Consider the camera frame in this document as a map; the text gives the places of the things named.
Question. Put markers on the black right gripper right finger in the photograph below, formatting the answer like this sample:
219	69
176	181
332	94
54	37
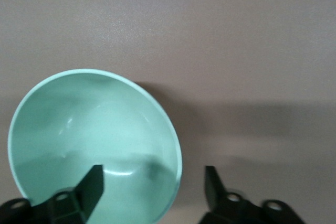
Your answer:
223	208

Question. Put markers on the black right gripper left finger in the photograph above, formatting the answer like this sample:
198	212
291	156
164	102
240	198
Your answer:
78	203

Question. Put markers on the light green bowl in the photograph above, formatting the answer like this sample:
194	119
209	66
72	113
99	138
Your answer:
92	129

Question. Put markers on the brown table cover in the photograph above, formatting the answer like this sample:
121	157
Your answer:
210	51

